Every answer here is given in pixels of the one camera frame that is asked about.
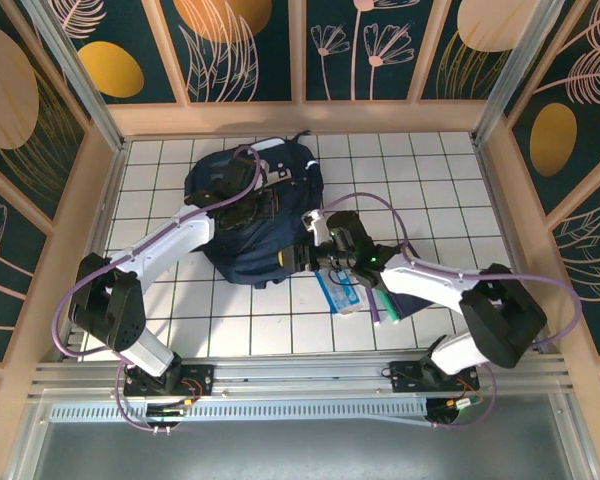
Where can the black round wiring puck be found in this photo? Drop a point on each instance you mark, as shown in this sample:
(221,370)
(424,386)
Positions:
(450,412)
(162,415)

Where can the dark blue notebook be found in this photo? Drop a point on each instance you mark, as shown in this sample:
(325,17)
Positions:
(404,305)

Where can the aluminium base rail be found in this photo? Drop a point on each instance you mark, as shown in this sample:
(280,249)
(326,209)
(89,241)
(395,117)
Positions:
(300,372)

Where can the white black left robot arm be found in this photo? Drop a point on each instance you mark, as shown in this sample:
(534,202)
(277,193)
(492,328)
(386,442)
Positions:
(170,240)

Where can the green marker pen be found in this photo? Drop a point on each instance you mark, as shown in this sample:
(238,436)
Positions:
(392,312)

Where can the purple marker pen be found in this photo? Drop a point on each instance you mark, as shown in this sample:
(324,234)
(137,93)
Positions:
(376,312)

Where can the navy blue student backpack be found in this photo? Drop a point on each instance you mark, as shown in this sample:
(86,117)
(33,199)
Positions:
(260,240)

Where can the clear blue pencil case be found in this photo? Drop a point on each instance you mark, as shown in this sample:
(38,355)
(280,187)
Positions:
(342,300)

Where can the grey metal sheet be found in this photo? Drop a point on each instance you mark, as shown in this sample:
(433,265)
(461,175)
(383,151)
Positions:
(300,450)

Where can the aluminium frame post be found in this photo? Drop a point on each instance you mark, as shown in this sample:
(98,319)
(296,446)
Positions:
(516,75)
(77,75)

